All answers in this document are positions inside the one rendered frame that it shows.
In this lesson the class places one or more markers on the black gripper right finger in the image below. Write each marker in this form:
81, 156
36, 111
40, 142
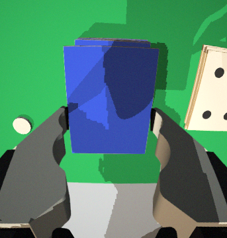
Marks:
191, 192

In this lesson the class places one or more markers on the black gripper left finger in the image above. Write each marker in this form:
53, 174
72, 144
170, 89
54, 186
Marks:
34, 195

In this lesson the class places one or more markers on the blue rectangular tile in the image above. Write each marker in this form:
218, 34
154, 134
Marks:
84, 42

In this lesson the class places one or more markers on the blue rectangular card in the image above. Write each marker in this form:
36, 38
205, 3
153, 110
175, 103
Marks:
110, 91

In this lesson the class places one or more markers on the cream round disc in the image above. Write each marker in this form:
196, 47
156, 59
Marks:
22, 125

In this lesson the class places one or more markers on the green flat mat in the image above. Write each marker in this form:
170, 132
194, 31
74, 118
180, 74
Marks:
32, 74

